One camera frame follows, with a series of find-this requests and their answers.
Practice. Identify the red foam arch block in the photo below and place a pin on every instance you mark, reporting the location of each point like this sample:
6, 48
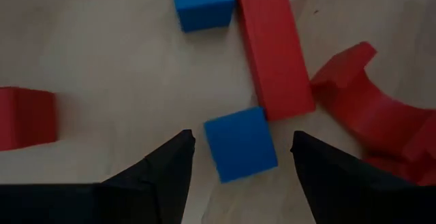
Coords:
368, 108

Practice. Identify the red foam cube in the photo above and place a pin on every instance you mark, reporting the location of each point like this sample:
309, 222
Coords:
27, 118

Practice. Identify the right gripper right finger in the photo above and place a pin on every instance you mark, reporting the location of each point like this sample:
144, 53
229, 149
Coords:
357, 200

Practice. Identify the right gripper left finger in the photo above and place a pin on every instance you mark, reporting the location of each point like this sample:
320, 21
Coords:
102, 203

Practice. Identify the blue foam cube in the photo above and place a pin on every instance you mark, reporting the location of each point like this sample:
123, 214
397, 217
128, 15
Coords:
202, 2
240, 144

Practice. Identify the small red foam block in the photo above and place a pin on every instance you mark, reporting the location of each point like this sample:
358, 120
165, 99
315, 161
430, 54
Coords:
272, 47

